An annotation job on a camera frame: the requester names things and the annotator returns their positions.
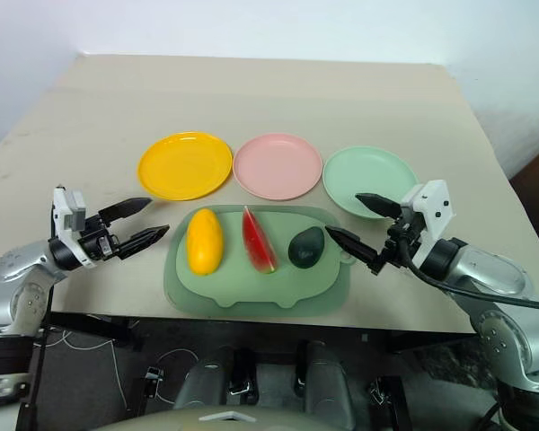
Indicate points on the red watermelon slice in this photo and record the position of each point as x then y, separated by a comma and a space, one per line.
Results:
257, 242

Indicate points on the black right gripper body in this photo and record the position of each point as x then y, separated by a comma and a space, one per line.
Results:
404, 233

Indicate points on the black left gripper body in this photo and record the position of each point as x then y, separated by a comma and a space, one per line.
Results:
96, 242

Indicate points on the grey robot torso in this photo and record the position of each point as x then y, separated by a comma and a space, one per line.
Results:
161, 422

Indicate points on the green plastic plate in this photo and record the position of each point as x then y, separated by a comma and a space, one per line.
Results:
364, 173

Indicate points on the brown wooden cabinet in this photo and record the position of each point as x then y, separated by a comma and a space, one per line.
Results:
536, 197

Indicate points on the dark green avocado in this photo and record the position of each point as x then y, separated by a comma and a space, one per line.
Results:
306, 248

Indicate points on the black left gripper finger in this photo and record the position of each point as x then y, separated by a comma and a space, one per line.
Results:
141, 241
126, 208

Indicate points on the pink plastic plate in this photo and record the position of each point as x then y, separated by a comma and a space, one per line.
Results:
277, 166

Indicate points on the dark grey rounded robot leg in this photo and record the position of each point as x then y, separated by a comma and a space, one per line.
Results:
325, 381
211, 377

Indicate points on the yellow plastic plate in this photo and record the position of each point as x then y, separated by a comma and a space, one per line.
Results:
184, 166

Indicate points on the black metal table frame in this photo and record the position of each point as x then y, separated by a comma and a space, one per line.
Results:
94, 330

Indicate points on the yellow mango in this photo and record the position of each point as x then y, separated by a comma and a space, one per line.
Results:
204, 242

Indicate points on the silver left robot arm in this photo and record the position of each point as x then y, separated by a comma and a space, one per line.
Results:
24, 265

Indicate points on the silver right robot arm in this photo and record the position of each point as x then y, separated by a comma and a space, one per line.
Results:
498, 274

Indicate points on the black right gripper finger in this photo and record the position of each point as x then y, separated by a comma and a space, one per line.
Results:
382, 205
352, 244

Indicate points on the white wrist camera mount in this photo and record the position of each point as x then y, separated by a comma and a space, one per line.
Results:
64, 204
435, 206

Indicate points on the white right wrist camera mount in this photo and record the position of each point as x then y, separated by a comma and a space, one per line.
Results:
435, 206

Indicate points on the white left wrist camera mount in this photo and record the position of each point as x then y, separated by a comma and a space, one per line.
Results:
64, 204

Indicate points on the light green cutting board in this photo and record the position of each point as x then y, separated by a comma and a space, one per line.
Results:
260, 287

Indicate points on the dark green translucent mat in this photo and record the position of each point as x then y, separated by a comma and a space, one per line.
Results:
173, 292

